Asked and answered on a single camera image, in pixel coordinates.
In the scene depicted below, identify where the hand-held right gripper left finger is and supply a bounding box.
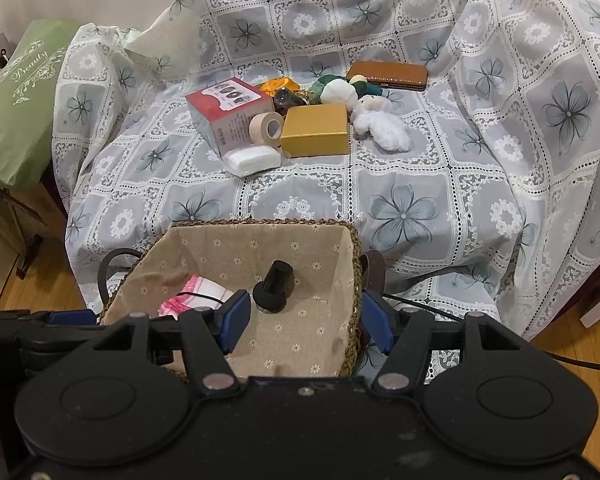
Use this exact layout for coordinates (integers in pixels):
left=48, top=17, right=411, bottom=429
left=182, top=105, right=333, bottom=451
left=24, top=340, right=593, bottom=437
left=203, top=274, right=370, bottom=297
left=82, top=290, right=252, bottom=392

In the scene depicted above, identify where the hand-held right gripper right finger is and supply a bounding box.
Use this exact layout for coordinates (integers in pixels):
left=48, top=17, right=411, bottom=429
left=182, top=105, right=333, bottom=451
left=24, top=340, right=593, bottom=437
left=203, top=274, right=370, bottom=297
left=361, top=291, right=531, bottom=392

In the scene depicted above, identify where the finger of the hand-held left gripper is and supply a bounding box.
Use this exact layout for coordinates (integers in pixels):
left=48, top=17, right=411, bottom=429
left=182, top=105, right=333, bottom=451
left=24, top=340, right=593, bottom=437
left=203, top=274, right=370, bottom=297
left=10, top=309, right=101, bottom=368

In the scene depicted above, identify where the woven basket with fabric liner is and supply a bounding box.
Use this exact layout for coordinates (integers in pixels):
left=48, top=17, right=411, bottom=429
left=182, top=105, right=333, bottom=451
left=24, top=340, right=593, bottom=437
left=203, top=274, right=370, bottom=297
left=97, top=219, right=387, bottom=381

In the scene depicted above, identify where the white tissue pack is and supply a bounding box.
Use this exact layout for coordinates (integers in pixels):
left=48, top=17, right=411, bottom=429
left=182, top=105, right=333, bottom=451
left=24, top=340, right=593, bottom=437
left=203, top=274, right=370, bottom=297
left=223, top=145, right=282, bottom=178

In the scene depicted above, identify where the white fluffy plush toy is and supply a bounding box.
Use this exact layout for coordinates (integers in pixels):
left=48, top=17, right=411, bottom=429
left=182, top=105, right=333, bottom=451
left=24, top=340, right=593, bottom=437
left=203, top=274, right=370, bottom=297
left=350, top=91, right=412, bottom=153

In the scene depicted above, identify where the beige tape roll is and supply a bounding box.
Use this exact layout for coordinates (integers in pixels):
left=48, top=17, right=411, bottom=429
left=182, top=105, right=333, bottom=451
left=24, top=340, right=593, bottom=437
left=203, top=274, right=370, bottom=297
left=249, top=110, right=286, bottom=148

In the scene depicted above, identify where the green and white plush toy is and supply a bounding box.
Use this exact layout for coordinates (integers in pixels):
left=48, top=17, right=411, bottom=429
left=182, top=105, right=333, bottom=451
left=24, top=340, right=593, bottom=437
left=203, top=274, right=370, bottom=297
left=310, top=74, right=358, bottom=111

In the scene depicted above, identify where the cream and teal mushroom toy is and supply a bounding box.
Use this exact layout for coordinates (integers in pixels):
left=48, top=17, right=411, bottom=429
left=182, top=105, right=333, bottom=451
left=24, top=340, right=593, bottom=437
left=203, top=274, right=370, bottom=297
left=349, top=74, right=387, bottom=97

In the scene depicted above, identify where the orange satin pouch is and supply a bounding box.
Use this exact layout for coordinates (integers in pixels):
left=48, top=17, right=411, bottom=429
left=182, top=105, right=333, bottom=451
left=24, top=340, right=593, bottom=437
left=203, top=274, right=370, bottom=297
left=257, top=77, right=301, bottom=98

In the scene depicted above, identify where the grey cylindrical object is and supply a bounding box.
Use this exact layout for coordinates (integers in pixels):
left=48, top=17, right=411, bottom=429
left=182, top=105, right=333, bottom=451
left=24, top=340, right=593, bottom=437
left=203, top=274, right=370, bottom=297
left=252, top=260, right=294, bottom=312

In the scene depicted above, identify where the pink and white cloth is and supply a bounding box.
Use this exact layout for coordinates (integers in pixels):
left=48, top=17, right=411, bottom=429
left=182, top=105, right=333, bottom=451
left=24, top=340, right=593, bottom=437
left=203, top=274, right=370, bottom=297
left=157, top=274, right=236, bottom=318

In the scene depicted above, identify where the wooden cabinet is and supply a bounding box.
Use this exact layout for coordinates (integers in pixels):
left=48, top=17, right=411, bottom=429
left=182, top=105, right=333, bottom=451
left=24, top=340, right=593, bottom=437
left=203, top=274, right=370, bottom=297
left=0, top=175, right=76, bottom=311

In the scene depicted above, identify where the floral lace cover cloth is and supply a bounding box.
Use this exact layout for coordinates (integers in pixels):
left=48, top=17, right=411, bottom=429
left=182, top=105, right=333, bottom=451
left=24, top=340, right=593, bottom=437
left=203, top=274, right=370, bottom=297
left=50, top=0, right=600, bottom=376

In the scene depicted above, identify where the red printed carton box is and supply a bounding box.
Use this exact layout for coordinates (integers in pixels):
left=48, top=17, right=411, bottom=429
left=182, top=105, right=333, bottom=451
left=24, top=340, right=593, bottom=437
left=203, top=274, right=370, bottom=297
left=185, top=76, right=276, bottom=157

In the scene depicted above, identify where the gold cardboard box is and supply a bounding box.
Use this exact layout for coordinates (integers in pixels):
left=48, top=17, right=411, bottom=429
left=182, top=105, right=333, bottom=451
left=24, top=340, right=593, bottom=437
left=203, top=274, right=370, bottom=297
left=280, top=102, right=351, bottom=158

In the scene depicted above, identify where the green printed cushion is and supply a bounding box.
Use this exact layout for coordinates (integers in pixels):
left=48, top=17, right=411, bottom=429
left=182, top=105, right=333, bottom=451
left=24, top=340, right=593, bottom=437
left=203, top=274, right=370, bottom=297
left=0, top=19, right=81, bottom=191

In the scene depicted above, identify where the glass ball ornament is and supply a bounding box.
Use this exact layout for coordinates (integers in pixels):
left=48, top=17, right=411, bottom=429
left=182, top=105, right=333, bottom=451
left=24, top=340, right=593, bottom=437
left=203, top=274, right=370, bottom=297
left=274, top=87, right=311, bottom=116

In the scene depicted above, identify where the brown leather case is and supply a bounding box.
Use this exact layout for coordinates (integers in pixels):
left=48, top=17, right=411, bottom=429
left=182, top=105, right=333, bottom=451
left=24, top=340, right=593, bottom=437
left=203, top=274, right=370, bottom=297
left=346, top=61, right=429, bottom=93

